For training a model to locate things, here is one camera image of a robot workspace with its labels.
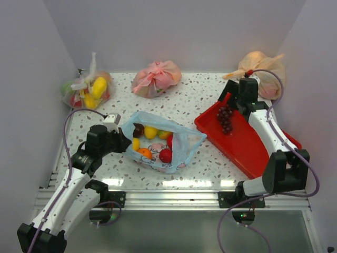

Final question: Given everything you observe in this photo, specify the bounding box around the yellow lemon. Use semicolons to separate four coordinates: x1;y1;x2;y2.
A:
144;125;158;140

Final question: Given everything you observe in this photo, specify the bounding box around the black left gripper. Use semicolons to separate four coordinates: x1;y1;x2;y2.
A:
99;126;131;157

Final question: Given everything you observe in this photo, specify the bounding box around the clear bag with fruit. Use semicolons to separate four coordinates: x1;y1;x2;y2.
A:
61;52;114;110

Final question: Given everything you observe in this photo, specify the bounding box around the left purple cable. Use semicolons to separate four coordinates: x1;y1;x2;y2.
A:
26;108;107;253

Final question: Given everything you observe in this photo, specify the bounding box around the purple grape bunch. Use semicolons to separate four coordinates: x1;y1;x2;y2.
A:
216;105;233;134

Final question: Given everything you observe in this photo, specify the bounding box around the purple cable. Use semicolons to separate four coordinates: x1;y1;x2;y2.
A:
26;108;107;253
217;69;321;253

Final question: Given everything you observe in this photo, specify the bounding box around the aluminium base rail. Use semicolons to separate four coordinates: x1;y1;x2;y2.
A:
33;172;311;211

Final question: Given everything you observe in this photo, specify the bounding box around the orange round fruit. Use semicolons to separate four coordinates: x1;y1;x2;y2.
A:
138;148;152;160

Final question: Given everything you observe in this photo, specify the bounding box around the yellow fruit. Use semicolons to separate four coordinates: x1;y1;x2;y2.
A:
132;138;140;152

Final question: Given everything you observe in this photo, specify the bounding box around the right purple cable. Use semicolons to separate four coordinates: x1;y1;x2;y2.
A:
217;69;321;253

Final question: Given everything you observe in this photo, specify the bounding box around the red plastic tray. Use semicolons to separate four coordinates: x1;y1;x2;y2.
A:
194;91;303;180

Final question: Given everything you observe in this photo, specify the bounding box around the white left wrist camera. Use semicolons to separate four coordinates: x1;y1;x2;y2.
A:
103;113;121;133

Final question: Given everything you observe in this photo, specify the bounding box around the blue printed plastic bag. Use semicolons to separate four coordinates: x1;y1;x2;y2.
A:
121;111;207;174

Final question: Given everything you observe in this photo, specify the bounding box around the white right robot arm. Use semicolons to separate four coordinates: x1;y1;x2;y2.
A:
217;78;310;207

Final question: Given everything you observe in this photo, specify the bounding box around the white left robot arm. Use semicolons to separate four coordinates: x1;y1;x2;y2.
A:
17;123;131;252

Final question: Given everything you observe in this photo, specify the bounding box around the green orange mango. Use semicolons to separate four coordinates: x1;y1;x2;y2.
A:
157;130;173;140

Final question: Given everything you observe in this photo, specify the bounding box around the orange knotted plastic bag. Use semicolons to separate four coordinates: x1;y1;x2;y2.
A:
223;51;286;100

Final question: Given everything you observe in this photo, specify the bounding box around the pink knotted plastic bag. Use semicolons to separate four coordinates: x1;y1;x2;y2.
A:
131;61;182;99

